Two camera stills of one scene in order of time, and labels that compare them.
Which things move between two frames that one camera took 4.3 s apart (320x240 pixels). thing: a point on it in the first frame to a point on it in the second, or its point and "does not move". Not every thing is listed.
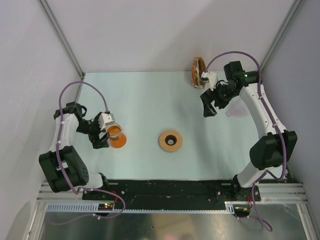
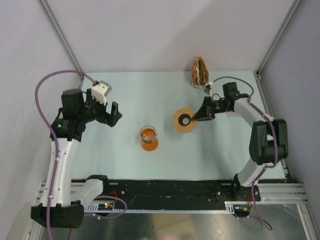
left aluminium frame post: (60, 33) does not move
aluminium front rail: (283, 192) does not move
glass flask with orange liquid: (116, 138) to (149, 135)
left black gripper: (96, 142) to (109, 119)
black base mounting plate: (172, 190) does not move
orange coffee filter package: (199, 67) does not move
